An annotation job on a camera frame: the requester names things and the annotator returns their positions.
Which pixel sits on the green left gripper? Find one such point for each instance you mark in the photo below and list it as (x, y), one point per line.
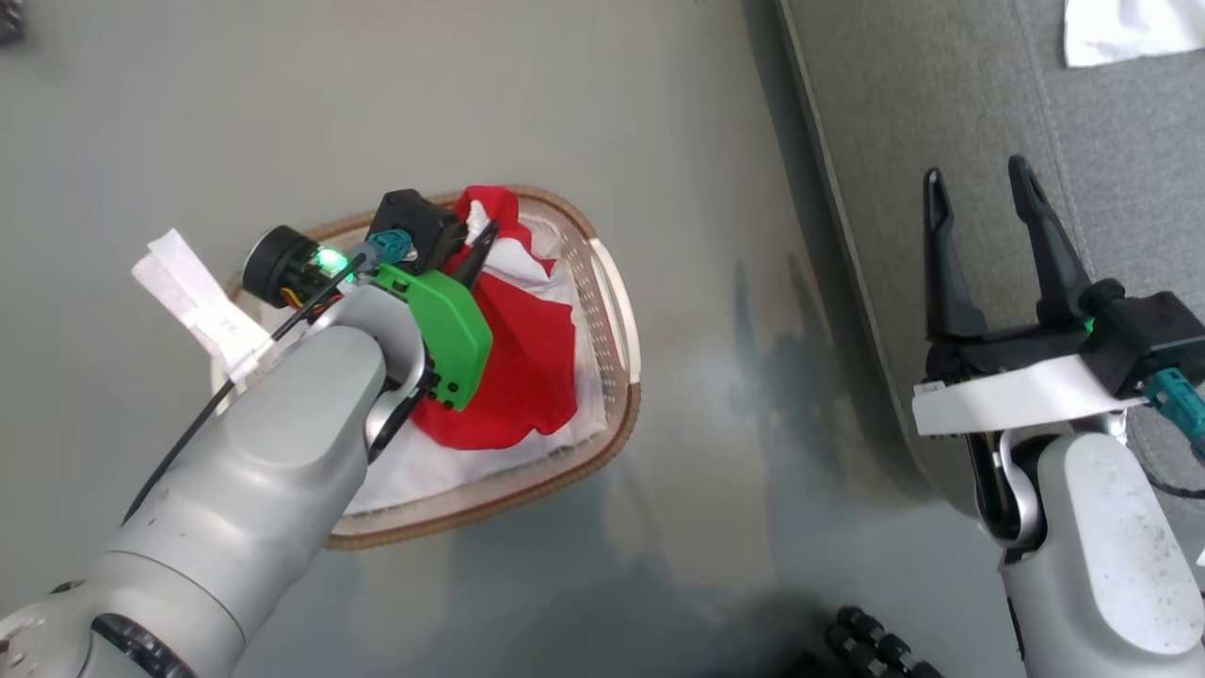
(447, 334)

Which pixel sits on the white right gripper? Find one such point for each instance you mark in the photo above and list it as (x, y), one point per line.
(1007, 381)

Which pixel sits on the red garment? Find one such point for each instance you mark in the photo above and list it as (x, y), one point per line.
(527, 367)

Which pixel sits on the white cloth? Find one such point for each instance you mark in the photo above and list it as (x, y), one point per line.
(1130, 28)

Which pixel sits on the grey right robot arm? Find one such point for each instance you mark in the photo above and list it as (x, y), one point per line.
(1101, 546)

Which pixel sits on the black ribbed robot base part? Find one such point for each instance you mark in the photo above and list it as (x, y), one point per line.
(875, 645)

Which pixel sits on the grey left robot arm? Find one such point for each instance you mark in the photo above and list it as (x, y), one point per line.
(235, 490)

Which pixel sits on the grey fabric sofa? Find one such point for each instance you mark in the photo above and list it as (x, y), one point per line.
(941, 113)

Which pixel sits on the white garment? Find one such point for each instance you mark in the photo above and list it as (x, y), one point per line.
(452, 471)

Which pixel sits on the white wicker-rimmed laundry basket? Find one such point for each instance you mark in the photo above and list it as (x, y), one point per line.
(617, 330)

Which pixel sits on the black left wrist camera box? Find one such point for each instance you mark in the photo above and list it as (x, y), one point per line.
(424, 221)

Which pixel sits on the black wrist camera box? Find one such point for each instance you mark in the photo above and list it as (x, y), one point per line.
(424, 221)
(1148, 334)

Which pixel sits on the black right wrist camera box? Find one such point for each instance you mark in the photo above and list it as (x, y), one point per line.
(1148, 334)

